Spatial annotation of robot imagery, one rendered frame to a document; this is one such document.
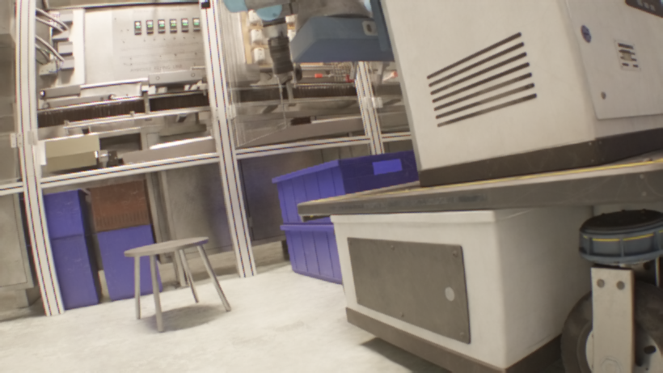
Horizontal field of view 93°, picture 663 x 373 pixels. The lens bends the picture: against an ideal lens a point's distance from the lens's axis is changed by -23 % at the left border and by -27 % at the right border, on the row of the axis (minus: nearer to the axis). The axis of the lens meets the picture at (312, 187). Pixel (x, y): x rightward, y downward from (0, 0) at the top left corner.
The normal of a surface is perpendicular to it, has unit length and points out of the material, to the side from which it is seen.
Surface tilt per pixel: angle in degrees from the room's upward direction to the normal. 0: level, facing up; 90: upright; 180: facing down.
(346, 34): 90
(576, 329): 92
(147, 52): 90
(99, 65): 90
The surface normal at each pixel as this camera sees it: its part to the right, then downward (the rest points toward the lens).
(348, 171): 0.43, -0.08
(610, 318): -0.92, 0.15
